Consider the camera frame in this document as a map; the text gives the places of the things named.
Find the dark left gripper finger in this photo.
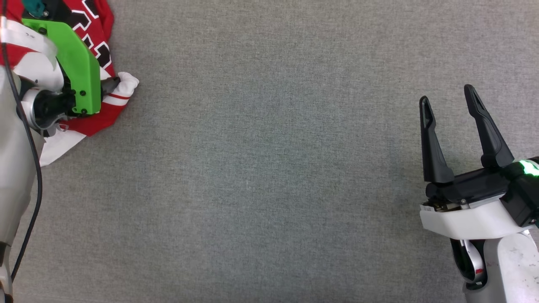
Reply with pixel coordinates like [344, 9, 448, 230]
[101, 77, 121, 96]

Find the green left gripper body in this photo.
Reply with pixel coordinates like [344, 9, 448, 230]
[20, 19, 107, 137]

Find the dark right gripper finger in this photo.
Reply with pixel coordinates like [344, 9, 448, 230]
[419, 96, 455, 185]
[464, 84, 515, 169]

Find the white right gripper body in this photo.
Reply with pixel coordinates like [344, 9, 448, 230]
[419, 157, 539, 241]

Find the red and white sports jersey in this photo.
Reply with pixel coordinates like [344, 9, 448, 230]
[0, 0, 140, 167]

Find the white paper label band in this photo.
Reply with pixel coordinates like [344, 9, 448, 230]
[0, 20, 58, 64]

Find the black cable with teal plug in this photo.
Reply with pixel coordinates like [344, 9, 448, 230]
[0, 0, 46, 282]

